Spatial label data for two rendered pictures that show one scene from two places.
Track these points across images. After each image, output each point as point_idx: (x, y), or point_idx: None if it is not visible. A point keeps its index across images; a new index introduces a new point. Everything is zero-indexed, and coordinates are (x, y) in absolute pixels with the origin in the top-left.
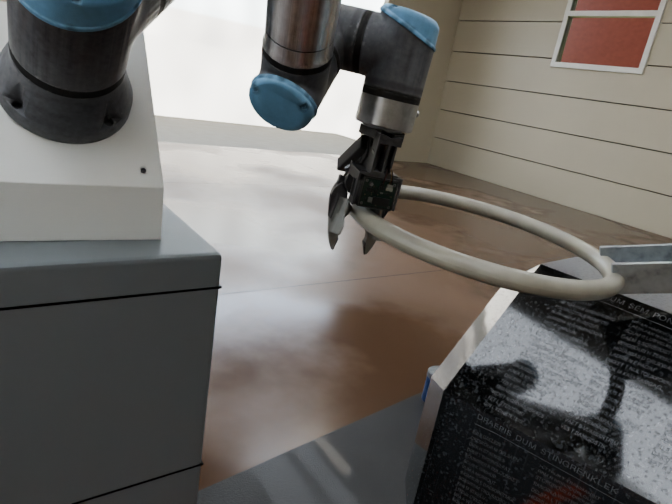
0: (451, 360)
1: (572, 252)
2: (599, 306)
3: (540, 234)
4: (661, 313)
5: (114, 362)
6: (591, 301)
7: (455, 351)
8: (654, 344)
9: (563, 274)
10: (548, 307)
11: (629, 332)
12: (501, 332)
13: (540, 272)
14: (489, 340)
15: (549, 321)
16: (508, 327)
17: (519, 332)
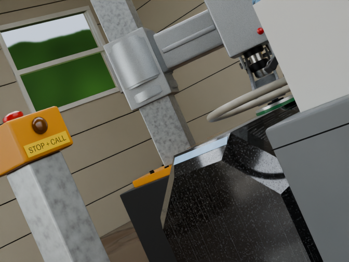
0: (276, 179)
1: (243, 110)
2: (256, 127)
3: (228, 115)
4: (261, 118)
5: None
6: (254, 128)
7: (268, 179)
8: (275, 123)
9: (238, 129)
10: (256, 137)
11: (270, 126)
12: (269, 151)
13: (235, 133)
14: (274, 154)
15: (264, 139)
16: (267, 148)
17: (270, 146)
